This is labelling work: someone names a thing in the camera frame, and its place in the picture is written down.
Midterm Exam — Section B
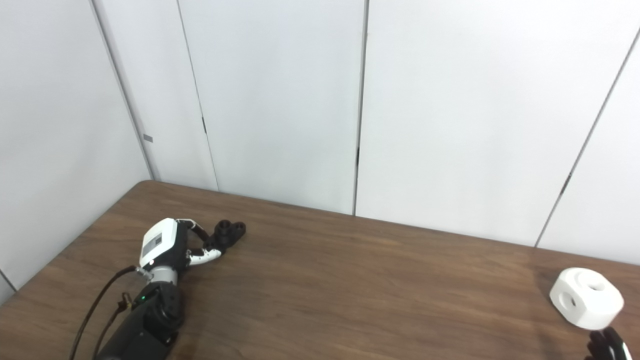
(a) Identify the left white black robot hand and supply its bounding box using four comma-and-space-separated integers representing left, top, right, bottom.
138, 218, 223, 286

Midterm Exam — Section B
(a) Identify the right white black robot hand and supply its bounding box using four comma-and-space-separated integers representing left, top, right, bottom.
586, 327, 633, 360

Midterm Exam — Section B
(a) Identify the round white plastic piece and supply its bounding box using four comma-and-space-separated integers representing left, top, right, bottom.
549, 267, 625, 331

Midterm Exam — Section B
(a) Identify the black flanged holder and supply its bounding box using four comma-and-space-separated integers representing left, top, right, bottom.
202, 219, 247, 251

